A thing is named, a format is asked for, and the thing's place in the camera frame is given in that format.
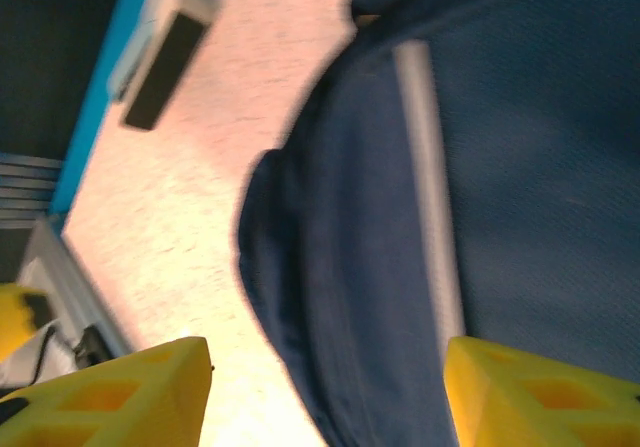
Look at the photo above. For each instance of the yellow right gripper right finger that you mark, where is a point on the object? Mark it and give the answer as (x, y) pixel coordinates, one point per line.
(540, 402)

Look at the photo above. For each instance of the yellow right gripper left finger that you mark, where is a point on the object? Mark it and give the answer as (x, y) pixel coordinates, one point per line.
(125, 397)

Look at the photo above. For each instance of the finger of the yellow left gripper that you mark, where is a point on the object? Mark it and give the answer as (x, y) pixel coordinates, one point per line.
(15, 312)

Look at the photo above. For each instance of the navy blue backpack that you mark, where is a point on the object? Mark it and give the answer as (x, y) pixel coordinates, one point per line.
(500, 167)

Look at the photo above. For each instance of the blue table border trim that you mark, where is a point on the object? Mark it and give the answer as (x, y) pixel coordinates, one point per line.
(100, 97)

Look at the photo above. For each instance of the aluminium front frame rail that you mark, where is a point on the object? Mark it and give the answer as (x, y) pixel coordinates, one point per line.
(70, 277)

